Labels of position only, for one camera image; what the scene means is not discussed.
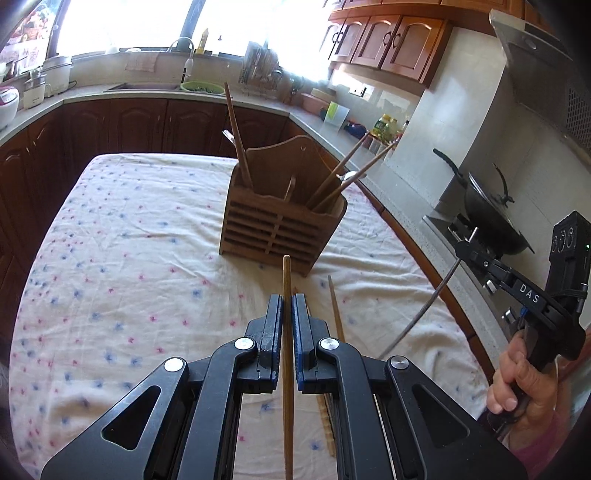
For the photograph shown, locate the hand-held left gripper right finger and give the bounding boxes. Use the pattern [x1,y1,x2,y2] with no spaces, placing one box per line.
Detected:
[291,294,528,480]

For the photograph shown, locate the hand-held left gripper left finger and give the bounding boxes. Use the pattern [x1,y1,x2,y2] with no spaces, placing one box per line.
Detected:
[41,294,284,480]

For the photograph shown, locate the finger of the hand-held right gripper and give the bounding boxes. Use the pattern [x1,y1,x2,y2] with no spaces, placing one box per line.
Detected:
[453,237,509,289]

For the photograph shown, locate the metal chopstick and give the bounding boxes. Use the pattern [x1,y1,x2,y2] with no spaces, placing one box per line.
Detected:
[379,258,462,360]

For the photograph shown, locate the wooden utensil holder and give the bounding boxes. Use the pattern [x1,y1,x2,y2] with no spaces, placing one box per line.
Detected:
[218,135,348,278]

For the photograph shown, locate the metal fork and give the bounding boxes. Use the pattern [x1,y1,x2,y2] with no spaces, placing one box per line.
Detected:
[222,129,245,169]

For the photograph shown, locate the person's right forearm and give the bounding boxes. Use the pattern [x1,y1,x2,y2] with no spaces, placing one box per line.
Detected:
[508,323,591,480]

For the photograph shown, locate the person's right hand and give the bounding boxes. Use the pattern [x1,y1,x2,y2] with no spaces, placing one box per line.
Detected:
[487,331,561,423]

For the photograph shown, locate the black wok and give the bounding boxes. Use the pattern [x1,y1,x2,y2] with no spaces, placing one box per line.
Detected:
[433,148,536,257]

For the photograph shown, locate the row of spice jars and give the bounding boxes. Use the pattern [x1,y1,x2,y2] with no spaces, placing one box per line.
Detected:
[365,136,393,158]

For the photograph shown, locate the white floral tablecloth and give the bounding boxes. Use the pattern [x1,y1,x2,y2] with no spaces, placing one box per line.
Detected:
[9,154,490,480]

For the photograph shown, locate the cooking oil bottle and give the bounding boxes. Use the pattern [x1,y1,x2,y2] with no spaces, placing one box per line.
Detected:
[372,115,400,139]

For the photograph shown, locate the steel range hood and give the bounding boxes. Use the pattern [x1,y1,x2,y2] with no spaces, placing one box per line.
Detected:
[488,9,591,153]

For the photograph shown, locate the wooden upper cabinets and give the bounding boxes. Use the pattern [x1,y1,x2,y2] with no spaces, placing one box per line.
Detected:
[323,0,546,88]

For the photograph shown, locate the metal dish rack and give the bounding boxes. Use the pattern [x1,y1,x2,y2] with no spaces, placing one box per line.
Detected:
[239,41,283,99]

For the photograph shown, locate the steel kitchen sink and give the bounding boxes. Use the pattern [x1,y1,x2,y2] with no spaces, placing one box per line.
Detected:
[104,82,181,92]

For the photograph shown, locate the kitchen faucet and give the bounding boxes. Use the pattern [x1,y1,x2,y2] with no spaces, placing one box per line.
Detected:
[167,37,195,85]

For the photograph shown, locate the kitchen window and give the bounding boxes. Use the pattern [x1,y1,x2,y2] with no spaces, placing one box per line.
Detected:
[55,0,333,51]

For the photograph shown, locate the small white electric pot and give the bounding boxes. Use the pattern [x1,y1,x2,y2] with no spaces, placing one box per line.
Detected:
[22,69,49,110]

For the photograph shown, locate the white pink rice cooker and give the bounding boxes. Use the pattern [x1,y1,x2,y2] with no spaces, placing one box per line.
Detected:
[0,85,20,130]

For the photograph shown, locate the tropical wall poster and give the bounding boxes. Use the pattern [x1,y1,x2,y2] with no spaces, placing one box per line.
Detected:
[0,0,58,61]

